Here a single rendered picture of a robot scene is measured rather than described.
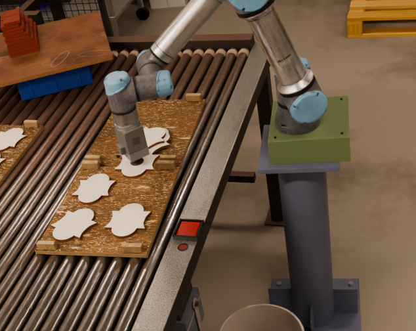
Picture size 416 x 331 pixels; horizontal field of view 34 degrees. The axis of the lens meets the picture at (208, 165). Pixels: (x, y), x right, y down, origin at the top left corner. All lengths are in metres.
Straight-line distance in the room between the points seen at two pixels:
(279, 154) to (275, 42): 0.45
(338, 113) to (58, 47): 1.26
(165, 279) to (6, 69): 1.35
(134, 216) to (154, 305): 0.34
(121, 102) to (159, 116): 0.56
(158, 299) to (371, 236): 1.63
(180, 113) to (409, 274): 1.26
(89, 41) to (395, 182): 1.68
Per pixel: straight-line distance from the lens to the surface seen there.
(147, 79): 1.96
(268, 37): 1.94
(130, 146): 2.04
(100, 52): 2.84
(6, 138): 2.63
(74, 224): 2.10
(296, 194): 2.39
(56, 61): 2.86
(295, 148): 2.23
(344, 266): 3.13
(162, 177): 2.20
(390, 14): 4.91
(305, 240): 2.53
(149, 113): 2.54
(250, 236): 3.31
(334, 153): 2.24
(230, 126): 2.42
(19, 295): 1.99
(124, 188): 2.19
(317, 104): 2.05
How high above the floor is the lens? 2.23
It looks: 36 degrees down
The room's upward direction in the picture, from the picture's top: 11 degrees counter-clockwise
